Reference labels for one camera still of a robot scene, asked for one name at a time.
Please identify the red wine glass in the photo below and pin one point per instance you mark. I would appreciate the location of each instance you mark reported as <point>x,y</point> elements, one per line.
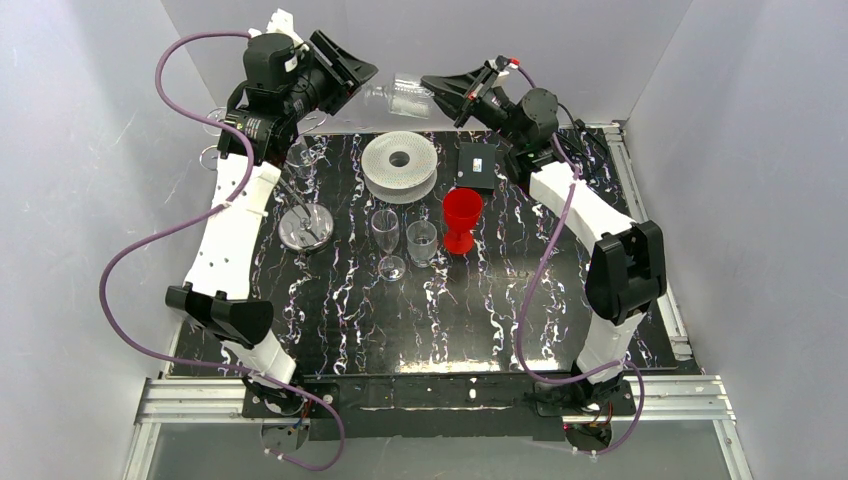
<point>462,208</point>

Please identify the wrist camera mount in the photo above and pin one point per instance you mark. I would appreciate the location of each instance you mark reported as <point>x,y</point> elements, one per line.
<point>503,66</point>
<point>282,22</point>

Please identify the clear martini glass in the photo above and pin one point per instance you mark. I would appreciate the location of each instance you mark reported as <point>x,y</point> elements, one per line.
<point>215,117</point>

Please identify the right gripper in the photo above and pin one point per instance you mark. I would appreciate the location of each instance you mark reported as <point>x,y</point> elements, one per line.
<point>477,87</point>

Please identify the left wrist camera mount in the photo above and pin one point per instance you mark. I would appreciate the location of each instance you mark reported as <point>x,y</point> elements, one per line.
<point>282,22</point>

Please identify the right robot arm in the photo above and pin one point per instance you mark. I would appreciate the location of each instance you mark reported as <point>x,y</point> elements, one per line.
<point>627,270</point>

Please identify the clear wide wine glass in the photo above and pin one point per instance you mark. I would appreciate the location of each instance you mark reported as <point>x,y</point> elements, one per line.
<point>302,159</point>

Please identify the clear champagne flute glass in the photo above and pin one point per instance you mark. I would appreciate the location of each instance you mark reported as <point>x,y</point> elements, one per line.
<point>386,231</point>

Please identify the chrome wine glass rack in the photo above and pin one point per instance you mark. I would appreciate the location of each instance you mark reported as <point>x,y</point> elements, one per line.
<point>291,205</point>

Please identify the black flat box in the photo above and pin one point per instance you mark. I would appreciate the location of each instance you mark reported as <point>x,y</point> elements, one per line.
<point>476,167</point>

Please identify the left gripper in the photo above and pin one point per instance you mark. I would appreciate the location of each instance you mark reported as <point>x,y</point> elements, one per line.
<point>328,64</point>

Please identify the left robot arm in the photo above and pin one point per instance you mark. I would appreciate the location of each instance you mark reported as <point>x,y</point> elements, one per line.
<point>283,83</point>

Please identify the white filament spool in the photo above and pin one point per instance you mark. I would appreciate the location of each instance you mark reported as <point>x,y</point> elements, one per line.
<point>399,167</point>

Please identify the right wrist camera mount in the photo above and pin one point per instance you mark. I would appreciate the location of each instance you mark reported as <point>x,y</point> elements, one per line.
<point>503,66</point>

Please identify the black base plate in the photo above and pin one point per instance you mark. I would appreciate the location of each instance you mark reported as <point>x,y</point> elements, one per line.
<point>457,405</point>

